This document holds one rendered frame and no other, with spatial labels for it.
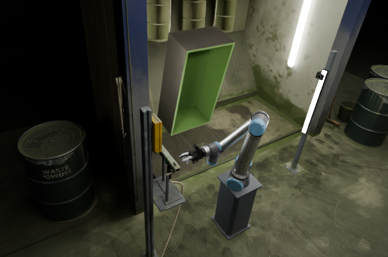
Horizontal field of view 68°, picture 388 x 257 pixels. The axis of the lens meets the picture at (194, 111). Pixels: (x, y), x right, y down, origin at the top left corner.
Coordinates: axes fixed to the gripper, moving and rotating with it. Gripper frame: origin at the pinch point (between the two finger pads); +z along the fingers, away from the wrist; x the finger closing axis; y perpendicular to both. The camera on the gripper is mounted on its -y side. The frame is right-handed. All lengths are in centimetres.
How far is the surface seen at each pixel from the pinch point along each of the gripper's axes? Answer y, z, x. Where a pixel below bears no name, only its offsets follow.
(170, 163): -4.8, 12.8, -5.2
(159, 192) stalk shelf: 30.2, 19.1, 1.2
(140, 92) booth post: -39, 13, 47
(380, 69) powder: 23, -401, 52
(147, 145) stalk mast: -27.5, 30.0, -3.4
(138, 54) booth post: -71, 13, 46
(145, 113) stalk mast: -53, 31, -3
